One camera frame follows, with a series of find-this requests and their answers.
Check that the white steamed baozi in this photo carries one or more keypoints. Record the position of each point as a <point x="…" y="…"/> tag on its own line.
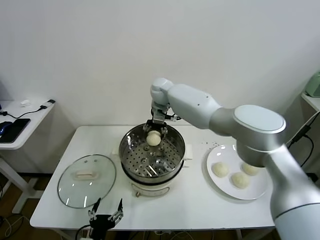
<point x="220" y="170"/>
<point x="250" y="170"/>
<point x="153" y="140"/>
<point x="240" y="180"/>

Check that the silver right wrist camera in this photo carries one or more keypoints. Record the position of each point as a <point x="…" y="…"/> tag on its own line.
<point x="158" y="116"/>

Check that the white side table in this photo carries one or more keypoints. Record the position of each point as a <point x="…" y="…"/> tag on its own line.
<point x="32" y="117"/>

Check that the black smartphone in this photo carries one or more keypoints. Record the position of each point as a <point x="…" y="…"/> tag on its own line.
<point x="15" y="130"/>

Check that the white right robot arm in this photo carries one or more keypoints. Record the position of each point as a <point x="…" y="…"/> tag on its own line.
<point x="195" y="105"/>

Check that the white shelf table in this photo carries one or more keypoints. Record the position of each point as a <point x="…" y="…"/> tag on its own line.
<point x="311" y="101"/>

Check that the white round plate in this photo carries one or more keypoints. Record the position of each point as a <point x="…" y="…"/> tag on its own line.
<point x="217" y="185"/>

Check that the white electric cooker pot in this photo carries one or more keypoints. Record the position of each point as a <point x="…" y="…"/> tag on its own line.
<point x="150" y="190"/>

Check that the round glass pot lid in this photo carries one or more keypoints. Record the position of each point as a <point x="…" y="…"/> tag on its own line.
<point x="75" y="190"/>

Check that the small white earbuds case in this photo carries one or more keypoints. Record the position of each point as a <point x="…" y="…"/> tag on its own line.
<point x="25" y="103"/>

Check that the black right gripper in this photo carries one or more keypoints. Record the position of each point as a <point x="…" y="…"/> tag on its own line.
<point x="156" y="125"/>

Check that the blue computer mouse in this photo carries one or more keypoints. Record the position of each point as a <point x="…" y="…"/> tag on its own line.
<point x="3" y="127"/>

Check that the mint green appliance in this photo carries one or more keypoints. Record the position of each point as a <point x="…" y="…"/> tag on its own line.
<point x="314" y="85"/>

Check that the dark crumbs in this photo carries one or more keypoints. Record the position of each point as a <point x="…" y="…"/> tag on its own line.
<point x="206" y="143"/>

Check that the stainless steel steamer basket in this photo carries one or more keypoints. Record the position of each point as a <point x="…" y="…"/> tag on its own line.
<point x="135" y="155"/>

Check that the small black device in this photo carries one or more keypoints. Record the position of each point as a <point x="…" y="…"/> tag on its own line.
<point x="50" y="101"/>

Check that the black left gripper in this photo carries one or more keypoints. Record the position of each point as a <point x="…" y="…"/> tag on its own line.
<point x="98" y="222"/>

